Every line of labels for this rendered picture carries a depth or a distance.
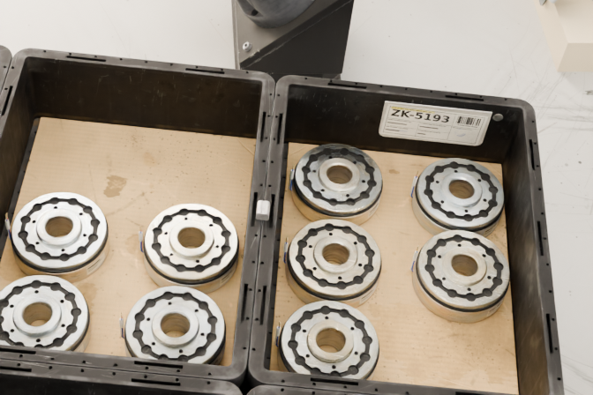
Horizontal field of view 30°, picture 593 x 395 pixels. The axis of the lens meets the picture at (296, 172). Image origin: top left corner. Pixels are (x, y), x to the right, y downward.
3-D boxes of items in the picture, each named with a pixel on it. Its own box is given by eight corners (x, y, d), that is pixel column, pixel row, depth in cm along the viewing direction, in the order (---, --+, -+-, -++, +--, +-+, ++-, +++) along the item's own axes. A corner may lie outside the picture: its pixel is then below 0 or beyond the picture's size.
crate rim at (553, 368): (275, 86, 129) (276, 72, 127) (529, 113, 130) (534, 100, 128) (244, 394, 104) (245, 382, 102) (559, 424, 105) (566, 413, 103)
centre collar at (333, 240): (314, 234, 122) (315, 231, 121) (359, 241, 122) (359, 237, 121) (310, 272, 119) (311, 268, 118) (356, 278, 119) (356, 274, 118)
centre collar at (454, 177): (440, 172, 129) (442, 168, 129) (483, 179, 129) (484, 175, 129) (438, 204, 126) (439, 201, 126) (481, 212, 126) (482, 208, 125)
